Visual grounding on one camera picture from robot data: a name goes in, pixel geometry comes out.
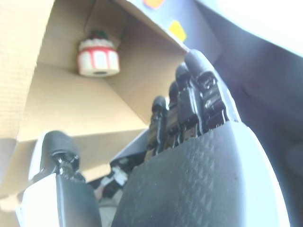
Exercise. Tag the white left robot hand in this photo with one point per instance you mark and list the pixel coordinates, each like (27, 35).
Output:
(189, 177)

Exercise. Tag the brown cardboard box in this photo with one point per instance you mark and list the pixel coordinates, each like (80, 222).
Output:
(71, 101)

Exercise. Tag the white and red toy cake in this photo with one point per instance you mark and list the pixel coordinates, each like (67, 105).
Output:
(99, 59)

